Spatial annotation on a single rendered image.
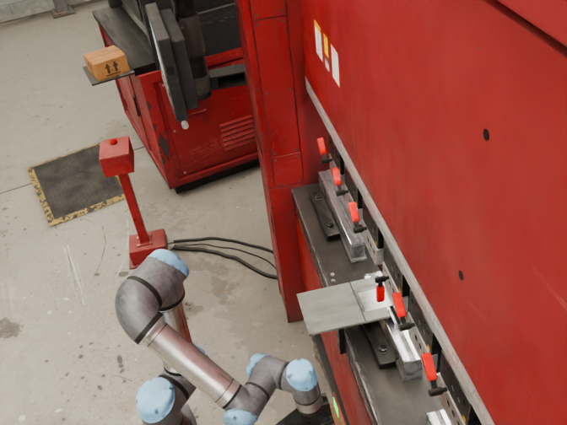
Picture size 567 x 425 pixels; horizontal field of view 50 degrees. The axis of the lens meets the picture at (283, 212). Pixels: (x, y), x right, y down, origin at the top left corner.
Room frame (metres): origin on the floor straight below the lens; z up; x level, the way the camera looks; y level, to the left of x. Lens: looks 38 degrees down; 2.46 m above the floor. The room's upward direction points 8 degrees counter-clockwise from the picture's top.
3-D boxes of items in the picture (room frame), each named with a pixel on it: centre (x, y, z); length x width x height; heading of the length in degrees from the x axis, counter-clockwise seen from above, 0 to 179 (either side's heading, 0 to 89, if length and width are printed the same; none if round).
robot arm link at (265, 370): (1.00, 0.10, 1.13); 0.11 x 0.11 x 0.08; 57
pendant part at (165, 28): (2.48, 0.38, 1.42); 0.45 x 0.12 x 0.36; 12
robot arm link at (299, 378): (0.97, 0.01, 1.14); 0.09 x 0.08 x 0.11; 57
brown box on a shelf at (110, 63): (3.48, 0.93, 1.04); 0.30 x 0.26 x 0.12; 21
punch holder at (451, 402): (0.79, -0.36, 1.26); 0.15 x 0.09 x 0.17; 7
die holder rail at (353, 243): (1.90, -0.23, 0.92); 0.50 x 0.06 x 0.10; 7
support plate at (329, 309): (1.34, -0.15, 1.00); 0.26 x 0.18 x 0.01; 97
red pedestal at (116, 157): (2.88, 0.87, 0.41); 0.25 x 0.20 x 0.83; 97
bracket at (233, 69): (2.62, 0.13, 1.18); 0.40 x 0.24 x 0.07; 7
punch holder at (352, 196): (1.58, -0.27, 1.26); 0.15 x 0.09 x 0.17; 7
